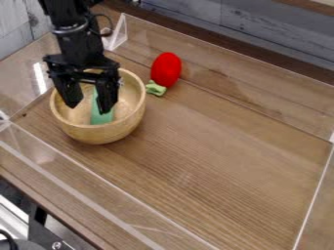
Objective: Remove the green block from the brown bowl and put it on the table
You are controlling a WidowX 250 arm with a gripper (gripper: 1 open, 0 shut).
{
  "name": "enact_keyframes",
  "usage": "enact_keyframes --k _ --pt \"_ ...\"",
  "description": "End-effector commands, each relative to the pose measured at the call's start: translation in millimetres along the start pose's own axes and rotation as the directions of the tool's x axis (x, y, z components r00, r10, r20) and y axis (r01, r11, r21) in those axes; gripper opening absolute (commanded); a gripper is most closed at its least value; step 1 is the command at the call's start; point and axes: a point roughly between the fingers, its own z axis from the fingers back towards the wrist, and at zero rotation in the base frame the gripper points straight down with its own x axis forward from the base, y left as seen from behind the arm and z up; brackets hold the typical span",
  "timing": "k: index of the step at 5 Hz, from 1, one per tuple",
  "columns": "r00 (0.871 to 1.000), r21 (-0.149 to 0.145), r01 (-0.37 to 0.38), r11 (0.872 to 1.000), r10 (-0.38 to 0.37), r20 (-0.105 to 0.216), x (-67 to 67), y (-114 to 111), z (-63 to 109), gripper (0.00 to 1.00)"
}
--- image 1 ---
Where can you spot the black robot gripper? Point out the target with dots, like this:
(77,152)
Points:
(81,62)

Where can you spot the green rectangular block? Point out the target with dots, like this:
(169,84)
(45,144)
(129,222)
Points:
(97,117)

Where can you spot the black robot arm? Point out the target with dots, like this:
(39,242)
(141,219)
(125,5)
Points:
(70,9)

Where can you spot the red plush strawberry toy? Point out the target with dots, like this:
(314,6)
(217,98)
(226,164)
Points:
(165,73)

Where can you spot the black table leg bracket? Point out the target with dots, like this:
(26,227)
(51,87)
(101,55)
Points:
(39,234)

